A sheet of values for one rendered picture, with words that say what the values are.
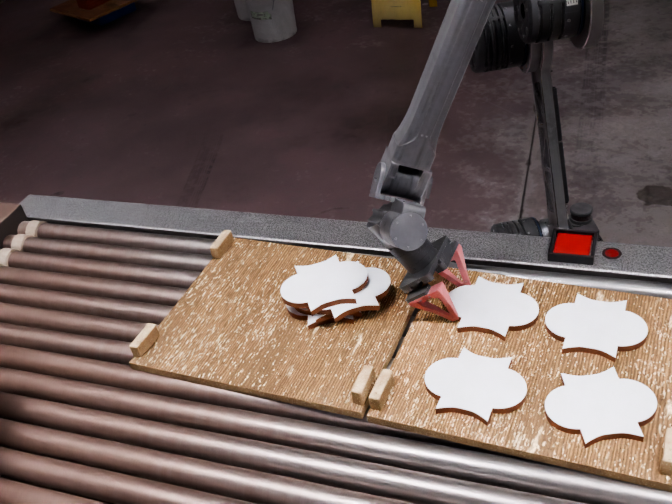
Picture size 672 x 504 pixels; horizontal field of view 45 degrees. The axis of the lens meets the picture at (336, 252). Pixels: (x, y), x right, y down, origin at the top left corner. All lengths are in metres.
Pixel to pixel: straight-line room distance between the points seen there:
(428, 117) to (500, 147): 2.38
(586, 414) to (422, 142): 0.45
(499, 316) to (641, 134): 2.43
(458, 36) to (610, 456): 0.59
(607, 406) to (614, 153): 2.42
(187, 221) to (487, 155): 2.03
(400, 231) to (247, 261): 0.42
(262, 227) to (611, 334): 0.71
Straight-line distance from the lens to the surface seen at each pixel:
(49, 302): 1.62
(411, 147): 1.21
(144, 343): 1.37
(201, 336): 1.37
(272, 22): 4.89
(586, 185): 3.31
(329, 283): 1.33
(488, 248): 1.48
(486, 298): 1.32
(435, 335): 1.28
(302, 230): 1.59
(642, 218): 3.14
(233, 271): 1.49
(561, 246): 1.46
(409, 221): 1.17
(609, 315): 1.30
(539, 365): 1.23
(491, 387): 1.18
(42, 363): 1.48
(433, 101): 1.19
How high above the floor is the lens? 1.82
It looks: 37 degrees down
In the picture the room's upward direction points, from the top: 11 degrees counter-clockwise
